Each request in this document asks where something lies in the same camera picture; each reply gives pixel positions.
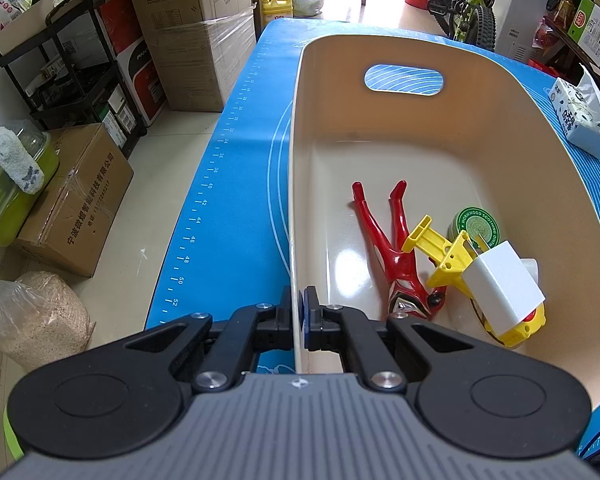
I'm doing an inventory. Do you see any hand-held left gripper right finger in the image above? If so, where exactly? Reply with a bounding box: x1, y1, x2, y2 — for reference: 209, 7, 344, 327
302, 285, 476, 393

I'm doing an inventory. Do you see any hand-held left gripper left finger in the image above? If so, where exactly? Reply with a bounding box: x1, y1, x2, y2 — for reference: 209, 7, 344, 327
125, 285, 294, 394

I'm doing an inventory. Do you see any red hero action figure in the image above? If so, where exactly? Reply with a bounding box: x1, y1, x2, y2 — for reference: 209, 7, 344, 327
351, 180, 451, 322

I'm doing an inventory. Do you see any yellow plastic toy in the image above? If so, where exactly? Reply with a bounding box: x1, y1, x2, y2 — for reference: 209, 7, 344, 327
401, 215, 547, 350

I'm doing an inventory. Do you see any round tin green label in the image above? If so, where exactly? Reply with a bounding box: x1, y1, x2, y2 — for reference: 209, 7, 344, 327
449, 206, 502, 251

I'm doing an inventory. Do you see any white charger adapter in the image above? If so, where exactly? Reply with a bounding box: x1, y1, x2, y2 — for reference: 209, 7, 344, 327
460, 241, 546, 336

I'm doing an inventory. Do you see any beige plastic storage bin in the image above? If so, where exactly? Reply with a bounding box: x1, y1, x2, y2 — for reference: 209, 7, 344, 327
287, 35, 600, 413

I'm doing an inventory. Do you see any blue silicone mat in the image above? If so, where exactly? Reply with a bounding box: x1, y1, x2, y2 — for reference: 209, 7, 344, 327
145, 17, 600, 461

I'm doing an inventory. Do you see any brown taped cardboard box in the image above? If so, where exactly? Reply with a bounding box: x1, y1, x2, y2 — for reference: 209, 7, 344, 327
14, 122, 135, 278

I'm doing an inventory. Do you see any clear bag of grain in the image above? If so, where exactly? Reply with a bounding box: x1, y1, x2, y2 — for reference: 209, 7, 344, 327
0, 271, 92, 373

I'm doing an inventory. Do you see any plastic-wrapped cardboard box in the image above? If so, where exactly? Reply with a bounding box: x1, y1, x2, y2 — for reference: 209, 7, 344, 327
142, 6, 258, 113

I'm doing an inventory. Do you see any red white appliance box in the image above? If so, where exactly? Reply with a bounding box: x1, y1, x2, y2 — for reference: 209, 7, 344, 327
97, 0, 167, 128

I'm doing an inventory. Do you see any green plastic container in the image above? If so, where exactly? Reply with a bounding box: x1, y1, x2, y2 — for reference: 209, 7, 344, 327
0, 120, 61, 247

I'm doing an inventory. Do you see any yellow oil jug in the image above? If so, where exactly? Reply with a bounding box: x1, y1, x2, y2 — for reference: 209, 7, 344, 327
261, 0, 294, 31

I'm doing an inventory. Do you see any white rolled towel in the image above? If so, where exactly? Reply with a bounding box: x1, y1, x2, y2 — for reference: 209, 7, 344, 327
0, 126, 45, 194

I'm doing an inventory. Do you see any black utility cart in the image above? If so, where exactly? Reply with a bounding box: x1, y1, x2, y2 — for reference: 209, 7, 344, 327
0, 0, 148, 148

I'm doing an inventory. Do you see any white tissue pack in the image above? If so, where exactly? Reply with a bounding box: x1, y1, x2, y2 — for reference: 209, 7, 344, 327
547, 64, 600, 159

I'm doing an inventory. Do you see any green bicycle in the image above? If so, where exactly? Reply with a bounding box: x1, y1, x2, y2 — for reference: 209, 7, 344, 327
426, 0, 497, 52

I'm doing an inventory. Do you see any dark wooden side table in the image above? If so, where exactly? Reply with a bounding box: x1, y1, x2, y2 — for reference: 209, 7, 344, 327
542, 15, 600, 111

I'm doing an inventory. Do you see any cardboard box on cart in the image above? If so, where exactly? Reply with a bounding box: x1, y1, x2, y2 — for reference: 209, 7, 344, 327
0, 0, 88, 56

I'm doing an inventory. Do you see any amber glass bottle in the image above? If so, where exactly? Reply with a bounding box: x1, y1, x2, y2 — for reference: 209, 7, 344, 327
552, 0, 576, 28

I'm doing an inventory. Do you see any green white carton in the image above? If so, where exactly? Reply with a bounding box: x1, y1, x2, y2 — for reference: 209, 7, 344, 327
567, 0, 600, 58

